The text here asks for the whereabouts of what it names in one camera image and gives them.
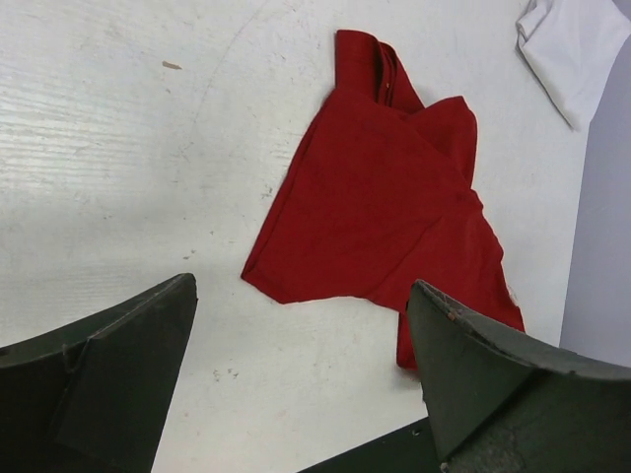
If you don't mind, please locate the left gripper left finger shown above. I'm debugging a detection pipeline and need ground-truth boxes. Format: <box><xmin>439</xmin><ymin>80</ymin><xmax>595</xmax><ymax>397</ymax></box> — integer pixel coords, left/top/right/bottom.
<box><xmin>1</xmin><ymin>273</ymin><xmax>198</xmax><ymax>472</ymax></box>

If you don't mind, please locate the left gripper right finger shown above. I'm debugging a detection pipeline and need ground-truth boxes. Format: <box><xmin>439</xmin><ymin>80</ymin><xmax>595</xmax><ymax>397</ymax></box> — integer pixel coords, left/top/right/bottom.
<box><xmin>407</xmin><ymin>281</ymin><xmax>630</xmax><ymax>472</ymax></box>

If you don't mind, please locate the red t-shirt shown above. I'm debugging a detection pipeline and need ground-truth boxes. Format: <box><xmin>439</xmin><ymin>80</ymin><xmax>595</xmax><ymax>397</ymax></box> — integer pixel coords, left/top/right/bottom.
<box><xmin>242</xmin><ymin>30</ymin><xmax>524</xmax><ymax>370</ymax></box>

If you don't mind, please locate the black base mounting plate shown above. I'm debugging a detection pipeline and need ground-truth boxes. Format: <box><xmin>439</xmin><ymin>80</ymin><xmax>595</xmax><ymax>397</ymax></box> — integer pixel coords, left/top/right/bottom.
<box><xmin>301</xmin><ymin>418</ymin><xmax>441</xmax><ymax>473</ymax></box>

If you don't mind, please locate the folded white t-shirt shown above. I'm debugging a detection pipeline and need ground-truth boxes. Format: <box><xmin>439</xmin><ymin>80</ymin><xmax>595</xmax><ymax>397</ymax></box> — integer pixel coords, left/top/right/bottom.
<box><xmin>516</xmin><ymin>0</ymin><xmax>630</xmax><ymax>131</ymax></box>

